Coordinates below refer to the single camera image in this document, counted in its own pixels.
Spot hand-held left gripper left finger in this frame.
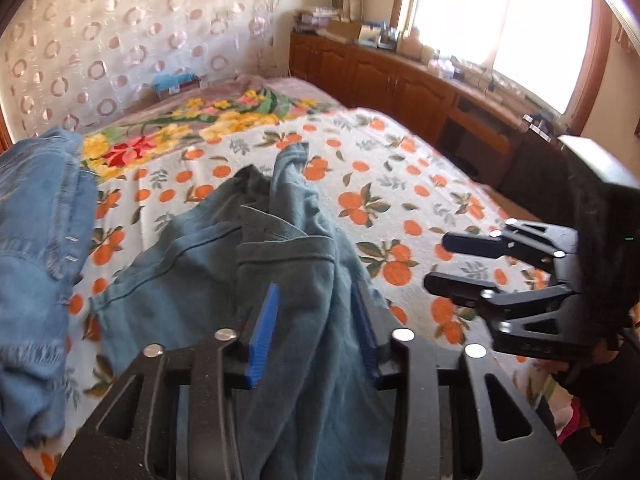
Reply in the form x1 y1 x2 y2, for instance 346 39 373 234
52 282 281 480

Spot folded blue jeans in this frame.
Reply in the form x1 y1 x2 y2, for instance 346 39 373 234
0 127 98 448

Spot sheer circle pattern curtain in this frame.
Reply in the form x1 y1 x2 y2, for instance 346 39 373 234
0 0 296 141

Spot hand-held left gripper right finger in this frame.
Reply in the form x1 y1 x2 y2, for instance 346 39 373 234
350 282 576 480

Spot wooden framed window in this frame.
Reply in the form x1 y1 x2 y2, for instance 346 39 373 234
395 0 613 121

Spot low wooden cabinet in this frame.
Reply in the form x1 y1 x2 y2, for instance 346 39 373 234
289 30 576 196

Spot stack of papers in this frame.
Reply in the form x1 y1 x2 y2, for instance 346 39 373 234
295 7 336 31

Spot cardboard box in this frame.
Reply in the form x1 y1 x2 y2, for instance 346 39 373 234
327 19 362 38

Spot orange print bed sheet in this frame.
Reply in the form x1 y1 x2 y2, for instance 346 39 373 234
20 110 551 480

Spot box with blue bag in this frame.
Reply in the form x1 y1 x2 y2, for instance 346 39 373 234
152 72 201 101

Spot grey-blue pants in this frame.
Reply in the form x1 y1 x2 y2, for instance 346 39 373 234
90 142 401 480

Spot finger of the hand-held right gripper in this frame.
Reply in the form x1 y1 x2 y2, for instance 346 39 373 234
442 217 581 273
423 271 589 362

